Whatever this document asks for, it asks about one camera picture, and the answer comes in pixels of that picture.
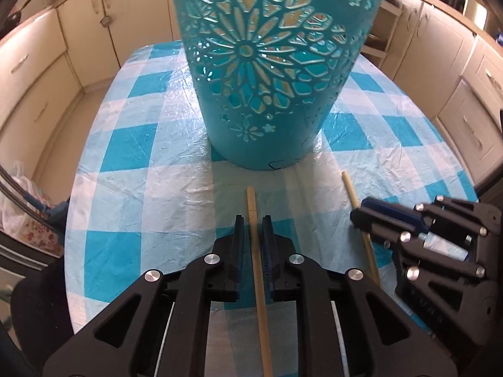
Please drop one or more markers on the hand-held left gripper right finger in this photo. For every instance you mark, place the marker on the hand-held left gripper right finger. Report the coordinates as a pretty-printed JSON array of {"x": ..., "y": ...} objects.
[{"x": 267, "y": 251}]

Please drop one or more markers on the blue checkered plastic tablecloth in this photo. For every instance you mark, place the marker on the blue checkered plastic tablecloth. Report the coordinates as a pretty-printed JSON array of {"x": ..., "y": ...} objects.
[{"x": 157, "y": 165}]

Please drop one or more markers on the black chair seat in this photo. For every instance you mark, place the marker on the black chair seat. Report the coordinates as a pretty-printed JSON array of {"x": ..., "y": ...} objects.
[{"x": 39, "y": 306}]

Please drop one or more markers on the white plastic bags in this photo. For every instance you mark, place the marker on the white plastic bags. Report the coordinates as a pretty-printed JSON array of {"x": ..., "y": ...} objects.
[{"x": 23, "y": 220}]

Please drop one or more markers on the dark blue bag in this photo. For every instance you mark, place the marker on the dark blue bag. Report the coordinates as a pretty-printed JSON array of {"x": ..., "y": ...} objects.
[{"x": 55, "y": 210}]

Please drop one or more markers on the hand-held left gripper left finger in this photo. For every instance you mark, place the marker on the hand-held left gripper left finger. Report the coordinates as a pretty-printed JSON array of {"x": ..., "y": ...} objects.
[{"x": 239, "y": 251}]

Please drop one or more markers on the cream cabinets with drawers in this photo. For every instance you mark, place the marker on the cream cabinets with drawers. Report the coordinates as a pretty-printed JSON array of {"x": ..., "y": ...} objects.
[{"x": 452, "y": 78}]

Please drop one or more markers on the wooden chopstick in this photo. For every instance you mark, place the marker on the wooden chopstick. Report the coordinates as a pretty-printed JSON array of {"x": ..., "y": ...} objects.
[
  {"x": 349, "y": 188},
  {"x": 257, "y": 267}
]

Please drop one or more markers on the teal cut-out utensil holder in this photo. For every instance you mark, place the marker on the teal cut-out utensil holder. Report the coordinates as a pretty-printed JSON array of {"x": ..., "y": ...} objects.
[{"x": 220, "y": 125}]

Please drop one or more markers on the black cooking pot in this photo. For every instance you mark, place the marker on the black cooking pot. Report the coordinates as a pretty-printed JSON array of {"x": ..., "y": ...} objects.
[{"x": 15, "y": 17}]

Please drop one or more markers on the white tiered trolley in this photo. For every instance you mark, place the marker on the white tiered trolley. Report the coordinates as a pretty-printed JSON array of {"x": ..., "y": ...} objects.
[{"x": 383, "y": 27}]

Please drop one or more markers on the cream drawer cabinet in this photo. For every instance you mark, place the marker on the cream drawer cabinet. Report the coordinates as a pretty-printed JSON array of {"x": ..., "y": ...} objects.
[{"x": 35, "y": 86}]

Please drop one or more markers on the cream door cabinets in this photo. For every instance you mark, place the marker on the cream door cabinets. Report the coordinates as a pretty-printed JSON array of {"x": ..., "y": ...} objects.
[{"x": 129, "y": 19}]

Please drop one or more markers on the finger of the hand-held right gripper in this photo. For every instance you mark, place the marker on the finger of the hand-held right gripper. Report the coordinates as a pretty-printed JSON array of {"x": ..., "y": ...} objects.
[
  {"x": 373, "y": 227},
  {"x": 393, "y": 214}
]

